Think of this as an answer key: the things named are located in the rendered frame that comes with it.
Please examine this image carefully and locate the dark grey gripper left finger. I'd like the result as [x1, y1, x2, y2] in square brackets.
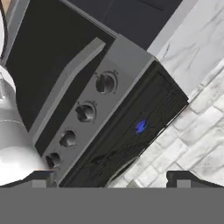
[0, 170, 57, 188]

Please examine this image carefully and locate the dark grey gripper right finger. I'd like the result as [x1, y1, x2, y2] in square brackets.
[165, 170, 224, 188]

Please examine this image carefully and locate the dark round stove knob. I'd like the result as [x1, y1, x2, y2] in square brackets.
[94, 71, 118, 95]
[74, 101, 97, 123]
[58, 129, 77, 148]
[45, 152, 62, 170]

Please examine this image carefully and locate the white silver rounded object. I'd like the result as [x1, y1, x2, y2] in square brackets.
[0, 64, 49, 187]

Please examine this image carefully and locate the black glass oven door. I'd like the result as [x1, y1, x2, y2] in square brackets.
[4, 0, 117, 156]

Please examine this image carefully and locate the dark navy cupboard front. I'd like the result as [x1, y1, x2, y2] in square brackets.
[67, 0, 184, 51]

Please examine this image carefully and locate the grey oven door handle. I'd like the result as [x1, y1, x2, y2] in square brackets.
[28, 37, 107, 144]

